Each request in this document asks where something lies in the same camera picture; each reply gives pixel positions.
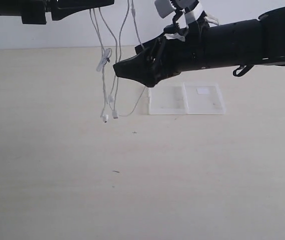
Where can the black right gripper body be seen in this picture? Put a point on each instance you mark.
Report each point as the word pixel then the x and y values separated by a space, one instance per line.
pixel 175 48

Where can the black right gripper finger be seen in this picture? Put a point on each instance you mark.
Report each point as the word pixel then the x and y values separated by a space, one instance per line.
pixel 137 68

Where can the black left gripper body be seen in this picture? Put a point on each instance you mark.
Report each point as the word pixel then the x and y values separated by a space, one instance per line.
pixel 33 12

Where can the white wired earphones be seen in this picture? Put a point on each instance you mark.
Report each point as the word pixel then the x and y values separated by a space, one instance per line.
pixel 112 55

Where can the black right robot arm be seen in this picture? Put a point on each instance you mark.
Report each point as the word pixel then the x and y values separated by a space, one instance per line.
pixel 242 45

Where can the clear plastic open case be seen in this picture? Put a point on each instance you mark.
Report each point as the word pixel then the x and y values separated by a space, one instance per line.
pixel 186 98

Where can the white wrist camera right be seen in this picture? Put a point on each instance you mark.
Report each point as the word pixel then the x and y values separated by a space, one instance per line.
pixel 192 9

